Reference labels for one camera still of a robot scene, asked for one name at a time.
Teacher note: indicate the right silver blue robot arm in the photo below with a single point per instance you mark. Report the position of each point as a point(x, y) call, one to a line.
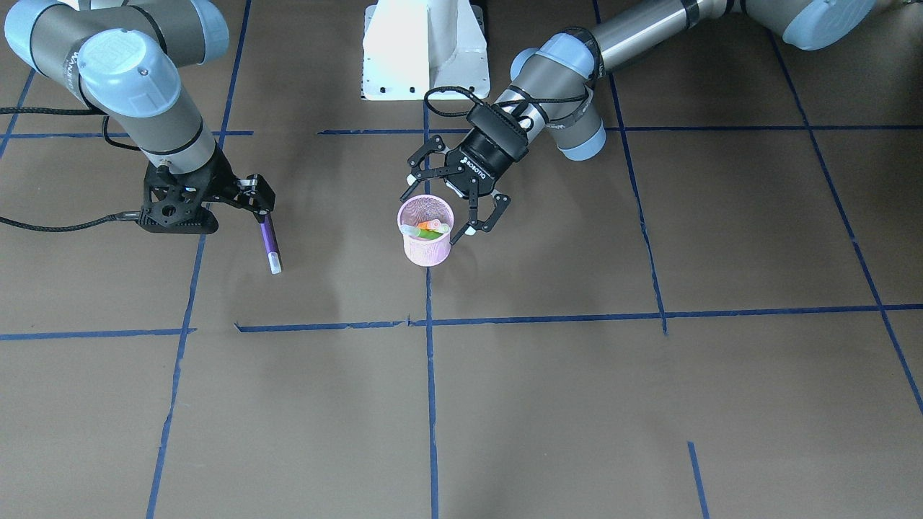
point(123, 62)

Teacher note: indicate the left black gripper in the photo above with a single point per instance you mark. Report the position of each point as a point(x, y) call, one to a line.
point(484, 159)

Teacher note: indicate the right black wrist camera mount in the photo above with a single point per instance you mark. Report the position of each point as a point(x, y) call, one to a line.
point(173, 203)

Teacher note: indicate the purple highlighter pen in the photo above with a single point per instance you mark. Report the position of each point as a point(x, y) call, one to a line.
point(270, 245)

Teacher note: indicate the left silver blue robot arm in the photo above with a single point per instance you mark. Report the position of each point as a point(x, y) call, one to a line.
point(552, 89)

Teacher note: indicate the pink mesh pen holder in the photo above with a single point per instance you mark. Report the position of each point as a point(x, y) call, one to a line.
point(425, 253)

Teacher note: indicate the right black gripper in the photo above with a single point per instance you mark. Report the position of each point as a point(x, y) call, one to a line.
point(219, 183)

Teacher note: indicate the green highlighter pen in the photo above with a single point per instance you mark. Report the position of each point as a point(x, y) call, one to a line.
point(417, 233)

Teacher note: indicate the orange highlighter pen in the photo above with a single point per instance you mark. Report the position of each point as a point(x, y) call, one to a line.
point(426, 224)

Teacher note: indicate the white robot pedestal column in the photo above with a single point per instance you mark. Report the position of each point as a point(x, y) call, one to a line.
point(410, 47)

